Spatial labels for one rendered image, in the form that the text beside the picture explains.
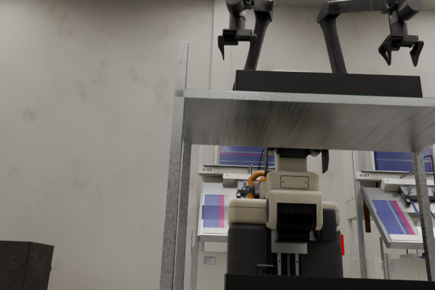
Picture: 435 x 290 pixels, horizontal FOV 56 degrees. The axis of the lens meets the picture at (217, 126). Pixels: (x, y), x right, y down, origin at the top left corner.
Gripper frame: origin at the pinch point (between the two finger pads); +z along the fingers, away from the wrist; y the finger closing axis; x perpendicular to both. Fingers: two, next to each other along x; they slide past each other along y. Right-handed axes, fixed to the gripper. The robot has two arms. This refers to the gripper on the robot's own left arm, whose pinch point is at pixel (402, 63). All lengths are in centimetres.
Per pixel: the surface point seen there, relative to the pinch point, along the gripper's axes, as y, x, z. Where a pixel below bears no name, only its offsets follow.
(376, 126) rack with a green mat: -11.2, -1.0, 23.5
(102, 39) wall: -257, 476, -279
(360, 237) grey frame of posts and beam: 68, 249, 39
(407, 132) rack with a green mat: 0.7, 3.5, 23.5
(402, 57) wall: 240, 483, -271
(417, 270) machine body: 106, 229, 65
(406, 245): 85, 199, 47
